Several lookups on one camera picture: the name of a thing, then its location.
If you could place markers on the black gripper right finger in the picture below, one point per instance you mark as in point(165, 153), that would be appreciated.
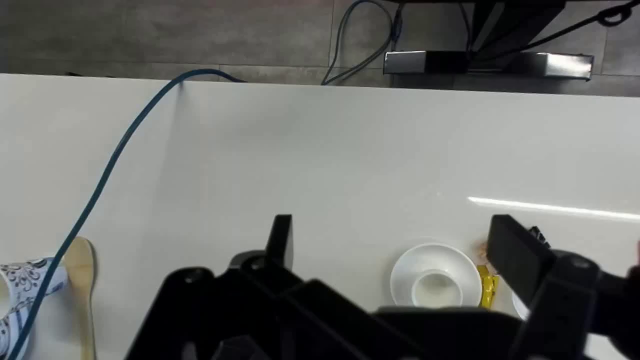
point(516, 257)

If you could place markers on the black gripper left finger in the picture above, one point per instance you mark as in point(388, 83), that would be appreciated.
point(280, 240)

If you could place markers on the white saucer plate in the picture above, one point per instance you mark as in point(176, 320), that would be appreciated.
point(416, 270)

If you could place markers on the silver metal base bar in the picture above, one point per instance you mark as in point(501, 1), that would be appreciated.
point(561, 65)

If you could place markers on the wooden spoon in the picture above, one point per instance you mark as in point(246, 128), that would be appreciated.
point(83, 287)

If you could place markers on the black stand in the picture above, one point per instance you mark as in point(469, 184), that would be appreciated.
point(511, 26)

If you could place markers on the floral print paper cup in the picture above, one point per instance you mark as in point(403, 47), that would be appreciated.
point(22, 293)

